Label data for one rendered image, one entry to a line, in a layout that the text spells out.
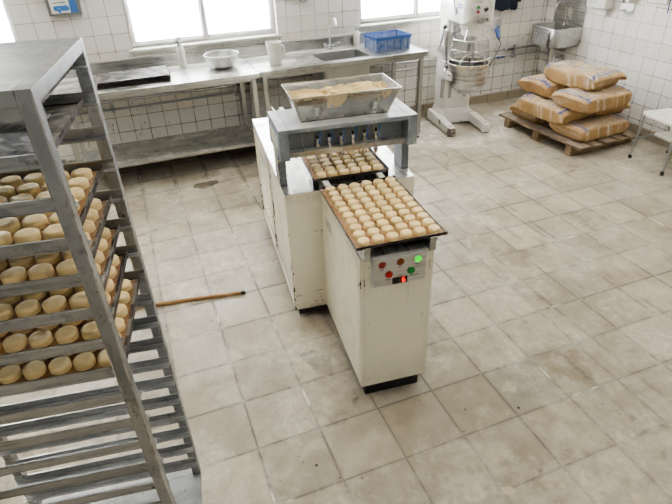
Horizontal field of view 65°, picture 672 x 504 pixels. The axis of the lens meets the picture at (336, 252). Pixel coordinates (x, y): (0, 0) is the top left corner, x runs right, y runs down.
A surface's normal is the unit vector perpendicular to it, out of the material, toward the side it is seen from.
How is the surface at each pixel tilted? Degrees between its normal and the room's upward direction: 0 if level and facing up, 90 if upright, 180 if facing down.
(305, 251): 90
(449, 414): 0
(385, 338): 90
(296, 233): 90
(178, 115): 90
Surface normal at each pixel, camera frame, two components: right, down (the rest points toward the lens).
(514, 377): -0.04, -0.84
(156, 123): 0.36, 0.49
